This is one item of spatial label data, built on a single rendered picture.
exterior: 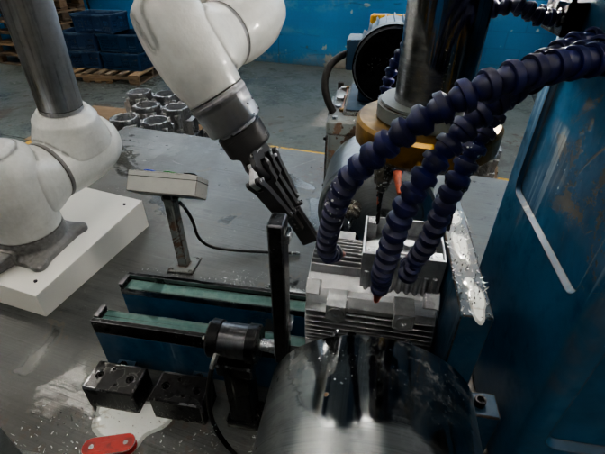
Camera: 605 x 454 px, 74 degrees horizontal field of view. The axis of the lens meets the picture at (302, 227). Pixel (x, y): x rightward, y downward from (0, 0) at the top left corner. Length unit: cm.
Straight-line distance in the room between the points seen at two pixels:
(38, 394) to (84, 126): 61
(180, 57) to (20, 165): 58
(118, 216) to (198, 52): 74
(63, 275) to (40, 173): 24
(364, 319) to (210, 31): 47
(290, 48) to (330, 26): 70
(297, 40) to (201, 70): 595
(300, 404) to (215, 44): 46
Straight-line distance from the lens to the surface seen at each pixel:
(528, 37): 621
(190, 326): 82
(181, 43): 59
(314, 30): 642
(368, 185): 82
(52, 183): 112
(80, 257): 115
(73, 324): 108
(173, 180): 96
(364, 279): 62
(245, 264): 111
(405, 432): 41
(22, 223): 112
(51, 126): 115
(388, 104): 51
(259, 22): 70
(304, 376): 45
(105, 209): 128
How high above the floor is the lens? 151
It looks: 35 degrees down
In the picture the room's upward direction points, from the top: straight up
